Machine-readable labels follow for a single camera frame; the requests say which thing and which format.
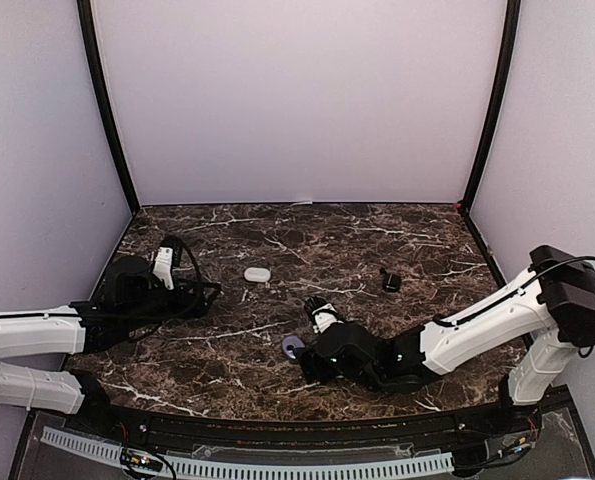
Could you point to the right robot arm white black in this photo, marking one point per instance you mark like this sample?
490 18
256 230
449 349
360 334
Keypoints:
553 299

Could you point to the black front table rail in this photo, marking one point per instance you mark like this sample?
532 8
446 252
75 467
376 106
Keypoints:
176 431

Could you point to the black frame post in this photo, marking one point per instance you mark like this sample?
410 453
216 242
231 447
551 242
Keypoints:
96 72
498 89

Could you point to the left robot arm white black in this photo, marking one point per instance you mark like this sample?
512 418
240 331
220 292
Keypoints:
135 298

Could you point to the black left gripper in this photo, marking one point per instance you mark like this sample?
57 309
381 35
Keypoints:
183 309

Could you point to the white slotted cable duct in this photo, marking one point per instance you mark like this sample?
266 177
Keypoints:
140 464

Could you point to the left black frame post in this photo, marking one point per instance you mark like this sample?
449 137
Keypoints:
96 72

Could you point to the purple earbud charging case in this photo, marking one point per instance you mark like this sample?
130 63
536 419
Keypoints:
292 347

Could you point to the right black frame post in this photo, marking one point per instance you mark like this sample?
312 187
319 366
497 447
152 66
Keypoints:
498 89

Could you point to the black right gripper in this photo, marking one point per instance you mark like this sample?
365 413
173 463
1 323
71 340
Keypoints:
310 362

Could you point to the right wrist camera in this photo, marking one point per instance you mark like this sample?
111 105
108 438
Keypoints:
321 313

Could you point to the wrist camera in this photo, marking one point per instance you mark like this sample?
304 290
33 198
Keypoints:
167 258
321 313

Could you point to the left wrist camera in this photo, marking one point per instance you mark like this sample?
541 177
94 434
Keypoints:
167 258

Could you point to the black earbud charging case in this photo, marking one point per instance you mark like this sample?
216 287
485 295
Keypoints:
391 282

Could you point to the white earbud charging case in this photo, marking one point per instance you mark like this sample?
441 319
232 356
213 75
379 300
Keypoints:
257 275

